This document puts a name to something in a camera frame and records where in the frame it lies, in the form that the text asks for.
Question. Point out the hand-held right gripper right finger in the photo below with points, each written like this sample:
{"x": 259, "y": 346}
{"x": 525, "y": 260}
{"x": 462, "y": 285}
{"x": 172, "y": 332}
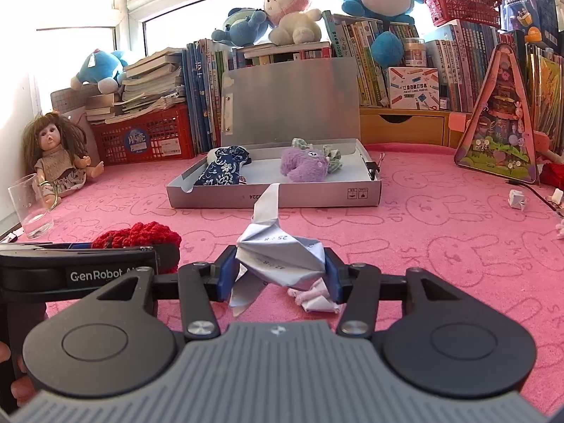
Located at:
{"x": 332, "y": 277}

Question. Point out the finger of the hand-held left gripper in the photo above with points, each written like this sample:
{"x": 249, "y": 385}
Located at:
{"x": 167, "y": 257}

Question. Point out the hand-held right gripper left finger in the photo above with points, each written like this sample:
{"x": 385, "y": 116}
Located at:
{"x": 227, "y": 273}

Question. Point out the small pink paper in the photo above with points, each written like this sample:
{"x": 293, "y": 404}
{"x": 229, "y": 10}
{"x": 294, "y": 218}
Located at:
{"x": 315, "y": 299}

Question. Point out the red knitted item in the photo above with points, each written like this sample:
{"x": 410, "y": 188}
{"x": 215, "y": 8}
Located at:
{"x": 132, "y": 233}

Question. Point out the white paper origami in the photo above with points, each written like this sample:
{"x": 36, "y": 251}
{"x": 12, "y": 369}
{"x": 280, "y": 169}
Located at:
{"x": 273, "y": 251}

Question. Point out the grey cardboard box with lid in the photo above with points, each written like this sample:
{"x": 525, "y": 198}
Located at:
{"x": 282, "y": 194}

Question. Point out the blue floral cloth toy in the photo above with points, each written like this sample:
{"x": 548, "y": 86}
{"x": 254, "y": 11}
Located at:
{"x": 222, "y": 167}

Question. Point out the purple plush toy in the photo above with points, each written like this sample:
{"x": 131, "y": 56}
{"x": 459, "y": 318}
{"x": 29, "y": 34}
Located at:
{"x": 304, "y": 165}

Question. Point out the person's left hand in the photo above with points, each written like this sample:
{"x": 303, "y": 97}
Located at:
{"x": 22, "y": 392}

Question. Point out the clear glass cup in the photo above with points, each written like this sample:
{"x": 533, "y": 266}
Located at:
{"x": 37, "y": 224}

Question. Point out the brown-haired doll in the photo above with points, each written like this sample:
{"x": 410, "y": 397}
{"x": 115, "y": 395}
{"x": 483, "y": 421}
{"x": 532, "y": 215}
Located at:
{"x": 55, "y": 163}

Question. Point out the pink rabbit-print towel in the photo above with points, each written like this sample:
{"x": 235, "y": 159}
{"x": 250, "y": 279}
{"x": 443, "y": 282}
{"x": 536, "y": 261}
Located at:
{"x": 440, "y": 238}

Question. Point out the black binder clip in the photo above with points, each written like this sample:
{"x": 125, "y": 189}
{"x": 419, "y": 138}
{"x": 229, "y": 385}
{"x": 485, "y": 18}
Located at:
{"x": 373, "y": 168}

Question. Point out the red plastic crate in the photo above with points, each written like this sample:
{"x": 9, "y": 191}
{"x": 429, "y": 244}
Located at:
{"x": 163, "y": 141}

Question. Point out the row of thin blue books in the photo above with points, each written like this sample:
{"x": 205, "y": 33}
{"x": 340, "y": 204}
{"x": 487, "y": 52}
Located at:
{"x": 198, "y": 97}

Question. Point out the wooden desk organizer with drawers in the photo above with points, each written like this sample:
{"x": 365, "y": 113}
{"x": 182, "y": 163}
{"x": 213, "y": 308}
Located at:
{"x": 409, "y": 130}

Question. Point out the grey grid cutting mat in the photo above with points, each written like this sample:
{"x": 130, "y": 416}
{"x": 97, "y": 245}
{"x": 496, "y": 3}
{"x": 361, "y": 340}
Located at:
{"x": 66, "y": 99}

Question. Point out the stack of worn books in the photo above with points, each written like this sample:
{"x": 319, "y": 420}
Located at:
{"x": 150, "y": 79}

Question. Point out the blue cat plush toy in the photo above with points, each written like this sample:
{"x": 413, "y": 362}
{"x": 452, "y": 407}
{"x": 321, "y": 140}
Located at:
{"x": 94, "y": 70}

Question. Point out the small white charger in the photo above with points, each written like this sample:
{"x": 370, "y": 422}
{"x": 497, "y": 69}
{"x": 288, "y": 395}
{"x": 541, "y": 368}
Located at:
{"x": 517, "y": 198}

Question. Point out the white label printer box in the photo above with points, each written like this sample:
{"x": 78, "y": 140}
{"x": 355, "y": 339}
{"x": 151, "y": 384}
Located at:
{"x": 412, "y": 90}

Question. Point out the pink triangular toy house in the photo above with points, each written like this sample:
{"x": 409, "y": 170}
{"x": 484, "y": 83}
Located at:
{"x": 498, "y": 141}

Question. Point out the row of upright books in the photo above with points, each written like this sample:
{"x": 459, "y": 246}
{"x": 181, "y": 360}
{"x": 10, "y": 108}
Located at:
{"x": 365, "y": 61}

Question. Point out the flat stack of books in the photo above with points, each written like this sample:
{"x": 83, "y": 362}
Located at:
{"x": 286, "y": 53}

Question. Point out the small round jar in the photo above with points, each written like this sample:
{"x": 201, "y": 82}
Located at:
{"x": 414, "y": 55}

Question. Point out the dark blue plush toy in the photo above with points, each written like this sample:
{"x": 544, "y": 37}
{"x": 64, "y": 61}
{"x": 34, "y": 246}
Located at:
{"x": 240, "y": 26}

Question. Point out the pink rabbit plush toy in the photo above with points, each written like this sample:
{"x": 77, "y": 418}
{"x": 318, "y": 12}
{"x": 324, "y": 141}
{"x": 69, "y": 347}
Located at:
{"x": 286, "y": 0}

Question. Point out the yellow patterned board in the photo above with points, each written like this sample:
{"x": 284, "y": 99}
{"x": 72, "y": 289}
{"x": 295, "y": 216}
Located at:
{"x": 548, "y": 92}

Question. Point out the red plastic basket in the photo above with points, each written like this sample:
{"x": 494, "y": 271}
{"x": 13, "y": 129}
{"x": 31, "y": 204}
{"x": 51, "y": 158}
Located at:
{"x": 462, "y": 6}

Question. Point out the dark blue printed box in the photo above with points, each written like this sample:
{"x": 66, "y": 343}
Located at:
{"x": 524, "y": 13}

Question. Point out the white window frame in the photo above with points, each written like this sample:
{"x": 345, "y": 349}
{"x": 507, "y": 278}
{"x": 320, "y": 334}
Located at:
{"x": 132, "y": 9}

